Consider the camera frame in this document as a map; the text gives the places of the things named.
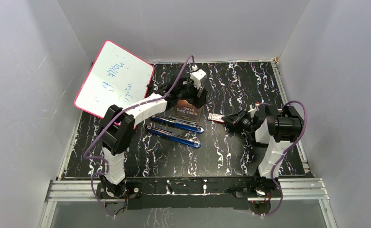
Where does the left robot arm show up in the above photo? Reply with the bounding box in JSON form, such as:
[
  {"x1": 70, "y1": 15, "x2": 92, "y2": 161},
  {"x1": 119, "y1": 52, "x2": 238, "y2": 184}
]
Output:
[{"x1": 97, "y1": 78, "x2": 207, "y2": 198}]

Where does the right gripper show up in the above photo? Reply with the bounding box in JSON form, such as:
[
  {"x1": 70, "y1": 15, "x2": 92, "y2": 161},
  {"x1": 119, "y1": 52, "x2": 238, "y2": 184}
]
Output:
[{"x1": 222, "y1": 108, "x2": 255, "y2": 132}]

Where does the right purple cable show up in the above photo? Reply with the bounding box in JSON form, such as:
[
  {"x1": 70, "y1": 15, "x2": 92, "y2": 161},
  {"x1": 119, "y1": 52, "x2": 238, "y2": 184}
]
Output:
[{"x1": 254, "y1": 100, "x2": 308, "y2": 217}]

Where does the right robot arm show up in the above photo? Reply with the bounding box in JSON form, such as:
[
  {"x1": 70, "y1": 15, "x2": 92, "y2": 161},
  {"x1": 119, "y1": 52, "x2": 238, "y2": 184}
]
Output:
[{"x1": 221, "y1": 103, "x2": 304, "y2": 197}]

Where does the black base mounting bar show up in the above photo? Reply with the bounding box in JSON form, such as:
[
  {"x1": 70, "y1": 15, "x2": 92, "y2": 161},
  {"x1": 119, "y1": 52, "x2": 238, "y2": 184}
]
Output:
[{"x1": 95, "y1": 176, "x2": 273, "y2": 211}]

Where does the pink framed whiteboard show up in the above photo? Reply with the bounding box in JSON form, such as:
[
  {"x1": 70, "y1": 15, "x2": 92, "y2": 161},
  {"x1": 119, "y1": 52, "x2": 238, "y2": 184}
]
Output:
[{"x1": 74, "y1": 40, "x2": 154, "y2": 118}]

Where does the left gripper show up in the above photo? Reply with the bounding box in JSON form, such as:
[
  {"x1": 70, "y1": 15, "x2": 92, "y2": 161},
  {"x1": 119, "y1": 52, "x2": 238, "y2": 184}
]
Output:
[{"x1": 177, "y1": 76, "x2": 207, "y2": 109}]

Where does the aluminium frame rail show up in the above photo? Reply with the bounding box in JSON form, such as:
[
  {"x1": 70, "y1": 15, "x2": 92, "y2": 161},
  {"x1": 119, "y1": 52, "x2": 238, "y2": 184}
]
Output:
[{"x1": 40, "y1": 177, "x2": 336, "y2": 228}]

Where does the red staples box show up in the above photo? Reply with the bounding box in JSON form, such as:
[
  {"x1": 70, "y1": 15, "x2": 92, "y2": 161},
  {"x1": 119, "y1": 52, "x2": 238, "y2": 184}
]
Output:
[{"x1": 207, "y1": 113, "x2": 224, "y2": 124}]

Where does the blue stapler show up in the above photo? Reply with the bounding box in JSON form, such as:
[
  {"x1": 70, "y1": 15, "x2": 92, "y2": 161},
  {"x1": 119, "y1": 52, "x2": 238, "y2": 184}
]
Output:
[{"x1": 145, "y1": 115, "x2": 205, "y2": 148}]

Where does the three days to see book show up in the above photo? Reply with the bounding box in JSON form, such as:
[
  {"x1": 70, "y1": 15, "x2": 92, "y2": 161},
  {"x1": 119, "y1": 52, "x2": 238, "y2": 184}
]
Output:
[{"x1": 173, "y1": 100, "x2": 203, "y2": 124}]

